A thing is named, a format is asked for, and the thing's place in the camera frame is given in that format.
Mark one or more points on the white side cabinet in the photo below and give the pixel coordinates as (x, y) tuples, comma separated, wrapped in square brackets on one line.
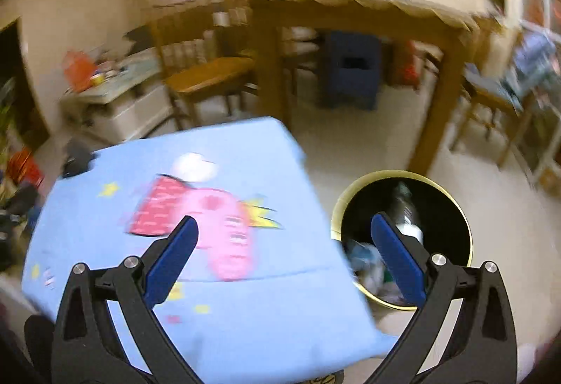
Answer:
[(127, 108)]

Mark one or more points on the red basket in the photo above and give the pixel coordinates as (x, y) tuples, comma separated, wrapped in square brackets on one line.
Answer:
[(26, 167)]

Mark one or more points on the dark blurred object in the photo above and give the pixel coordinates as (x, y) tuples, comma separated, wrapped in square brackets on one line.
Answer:
[(79, 158)]

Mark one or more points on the red bag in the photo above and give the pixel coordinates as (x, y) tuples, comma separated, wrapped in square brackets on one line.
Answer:
[(414, 66)]

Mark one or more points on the blue plastic stool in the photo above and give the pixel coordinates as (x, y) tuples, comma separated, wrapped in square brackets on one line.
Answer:
[(350, 68)]

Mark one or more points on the wooden table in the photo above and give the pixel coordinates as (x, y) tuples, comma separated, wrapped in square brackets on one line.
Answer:
[(350, 14)]

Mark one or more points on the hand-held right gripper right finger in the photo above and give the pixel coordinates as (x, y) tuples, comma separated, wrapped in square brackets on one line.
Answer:
[(396, 262)]

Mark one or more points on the orange plastic container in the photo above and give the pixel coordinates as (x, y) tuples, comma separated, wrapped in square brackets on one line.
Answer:
[(79, 71)]

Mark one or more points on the pile of clothes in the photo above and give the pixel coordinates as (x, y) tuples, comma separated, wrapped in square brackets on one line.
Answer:
[(532, 55)]

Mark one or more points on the wooden chair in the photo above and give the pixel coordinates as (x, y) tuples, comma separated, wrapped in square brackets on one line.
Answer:
[(486, 95), (206, 73)]

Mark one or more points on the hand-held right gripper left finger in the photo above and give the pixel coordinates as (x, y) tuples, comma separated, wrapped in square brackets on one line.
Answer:
[(171, 262)]

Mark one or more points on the clear plastic bottle green label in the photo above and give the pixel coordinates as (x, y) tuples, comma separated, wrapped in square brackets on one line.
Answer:
[(403, 204)]

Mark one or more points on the white tissue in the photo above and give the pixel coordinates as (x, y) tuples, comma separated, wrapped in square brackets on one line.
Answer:
[(372, 281)]

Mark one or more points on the blue cartoon printed cloth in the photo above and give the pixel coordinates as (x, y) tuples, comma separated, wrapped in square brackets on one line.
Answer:
[(245, 156)]

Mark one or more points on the black bin with gold rim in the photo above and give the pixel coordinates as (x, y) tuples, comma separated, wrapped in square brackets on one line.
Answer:
[(451, 230)]

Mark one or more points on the pale blue plastic wrapper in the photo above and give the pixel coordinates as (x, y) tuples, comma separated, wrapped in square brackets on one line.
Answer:
[(366, 252)]

